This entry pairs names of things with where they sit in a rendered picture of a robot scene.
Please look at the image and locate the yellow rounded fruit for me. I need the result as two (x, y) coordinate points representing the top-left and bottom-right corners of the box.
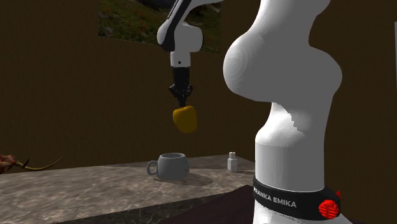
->
(172, 105), (199, 134)

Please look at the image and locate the grey mug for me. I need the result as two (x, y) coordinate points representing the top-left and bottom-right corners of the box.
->
(146, 152), (190, 181)

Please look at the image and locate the small white bottle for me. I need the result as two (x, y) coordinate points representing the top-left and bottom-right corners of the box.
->
(226, 151), (239, 172)

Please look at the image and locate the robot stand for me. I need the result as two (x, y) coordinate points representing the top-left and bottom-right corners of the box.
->
(158, 185), (366, 224)

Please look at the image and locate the red creature figure with tail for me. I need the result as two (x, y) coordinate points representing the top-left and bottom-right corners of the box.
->
(0, 154), (65, 175)

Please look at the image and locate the landscape wall picture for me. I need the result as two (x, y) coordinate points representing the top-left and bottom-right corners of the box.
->
(98, 0), (222, 55)

